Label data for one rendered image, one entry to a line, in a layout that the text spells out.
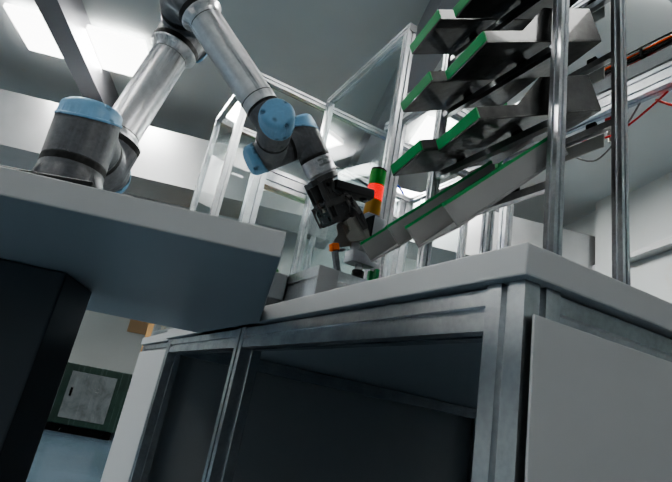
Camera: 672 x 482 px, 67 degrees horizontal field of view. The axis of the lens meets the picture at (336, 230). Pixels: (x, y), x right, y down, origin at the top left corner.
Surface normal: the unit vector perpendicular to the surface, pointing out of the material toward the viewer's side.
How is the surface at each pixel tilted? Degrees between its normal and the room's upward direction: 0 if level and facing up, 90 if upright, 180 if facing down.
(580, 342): 90
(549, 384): 90
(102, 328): 90
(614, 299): 90
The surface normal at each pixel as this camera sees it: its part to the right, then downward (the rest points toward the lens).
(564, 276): 0.48, -0.22
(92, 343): 0.18, -0.30
